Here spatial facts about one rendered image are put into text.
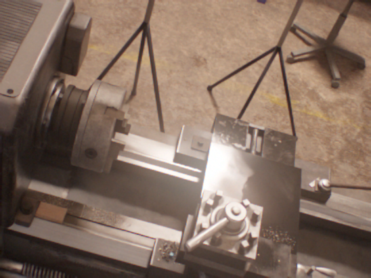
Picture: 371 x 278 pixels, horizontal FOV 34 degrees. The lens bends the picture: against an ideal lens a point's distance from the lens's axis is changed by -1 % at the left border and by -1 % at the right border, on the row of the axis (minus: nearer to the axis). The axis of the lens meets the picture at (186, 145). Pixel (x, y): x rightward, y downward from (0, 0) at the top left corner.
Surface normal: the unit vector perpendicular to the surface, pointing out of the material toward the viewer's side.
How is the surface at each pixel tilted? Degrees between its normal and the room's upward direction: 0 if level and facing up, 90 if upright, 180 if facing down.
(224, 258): 0
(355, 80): 0
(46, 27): 0
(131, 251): 36
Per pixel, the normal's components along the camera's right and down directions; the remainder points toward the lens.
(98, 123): 0.10, -0.06
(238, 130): 0.24, -0.62
